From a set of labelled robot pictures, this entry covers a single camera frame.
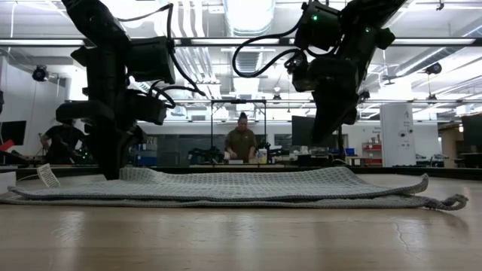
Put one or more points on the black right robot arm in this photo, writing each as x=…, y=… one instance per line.
x=376, y=11

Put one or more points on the white label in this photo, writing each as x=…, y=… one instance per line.
x=7, y=182

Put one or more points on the silver ventilation duct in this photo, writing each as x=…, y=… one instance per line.
x=248, y=19

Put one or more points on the black aluminium table frame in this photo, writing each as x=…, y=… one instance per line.
x=433, y=172

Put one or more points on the dark grey left wrist camera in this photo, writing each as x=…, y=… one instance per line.
x=145, y=107

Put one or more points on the person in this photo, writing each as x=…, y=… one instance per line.
x=62, y=143
x=241, y=145

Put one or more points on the black overhead frame beam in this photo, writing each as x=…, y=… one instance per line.
x=182, y=41

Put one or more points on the white handwritten paper tag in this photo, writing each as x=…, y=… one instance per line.
x=48, y=175

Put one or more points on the red shelf unit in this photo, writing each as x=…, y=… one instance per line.
x=372, y=154

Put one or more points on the grey microfiber towel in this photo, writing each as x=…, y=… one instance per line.
x=226, y=188

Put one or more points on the black monitor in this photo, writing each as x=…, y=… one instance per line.
x=301, y=131
x=13, y=132
x=472, y=131

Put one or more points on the red plastic strip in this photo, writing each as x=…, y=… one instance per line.
x=7, y=145

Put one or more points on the blue storage bin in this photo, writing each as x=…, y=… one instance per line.
x=147, y=154

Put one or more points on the dark grey wrist camera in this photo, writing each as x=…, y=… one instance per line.
x=145, y=107
x=305, y=75

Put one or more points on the white bottle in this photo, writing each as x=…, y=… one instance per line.
x=262, y=156

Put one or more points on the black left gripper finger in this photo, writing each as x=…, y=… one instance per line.
x=121, y=154
x=106, y=150

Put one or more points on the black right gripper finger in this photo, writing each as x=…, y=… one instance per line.
x=323, y=116
x=342, y=111

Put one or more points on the white LED light bar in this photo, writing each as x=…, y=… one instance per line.
x=233, y=41
x=41, y=42
x=433, y=41

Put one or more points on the white pillar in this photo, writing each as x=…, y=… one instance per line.
x=397, y=135

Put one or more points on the dark grey right wrist camera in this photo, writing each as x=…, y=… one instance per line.
x=305, y=75

